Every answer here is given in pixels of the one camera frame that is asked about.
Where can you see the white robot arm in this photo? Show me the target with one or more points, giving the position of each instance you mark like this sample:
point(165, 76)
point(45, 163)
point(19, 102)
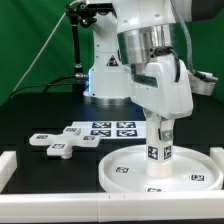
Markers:
point(143, 52)

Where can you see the white fiducial marker sheet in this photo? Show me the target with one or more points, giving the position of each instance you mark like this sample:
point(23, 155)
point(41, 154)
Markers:
point(113, 129)

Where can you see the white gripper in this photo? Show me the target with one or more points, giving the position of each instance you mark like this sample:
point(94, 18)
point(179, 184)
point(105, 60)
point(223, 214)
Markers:
point(154, 88)

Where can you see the white left border rail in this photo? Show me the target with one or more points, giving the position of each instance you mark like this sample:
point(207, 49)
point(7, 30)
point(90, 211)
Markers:
point(8, 165)

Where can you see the overhead camera on stand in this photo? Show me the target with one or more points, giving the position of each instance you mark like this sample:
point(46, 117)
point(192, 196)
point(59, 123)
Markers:
point(98, 6)

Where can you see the white front border rail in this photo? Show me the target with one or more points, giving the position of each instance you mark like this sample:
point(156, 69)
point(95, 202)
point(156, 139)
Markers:
point(106, 207)

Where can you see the white round table top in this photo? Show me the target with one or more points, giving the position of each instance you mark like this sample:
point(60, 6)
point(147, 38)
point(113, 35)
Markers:
point(137, 169)

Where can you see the black camera stand pole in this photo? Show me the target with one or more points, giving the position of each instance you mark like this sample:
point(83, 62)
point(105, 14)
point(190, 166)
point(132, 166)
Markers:
point(80, 77)

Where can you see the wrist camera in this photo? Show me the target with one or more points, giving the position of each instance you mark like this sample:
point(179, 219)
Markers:
point(202, 83)

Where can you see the white cross-shaped table base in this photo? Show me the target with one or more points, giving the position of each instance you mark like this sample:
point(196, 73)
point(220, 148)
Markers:
point(61, 144)

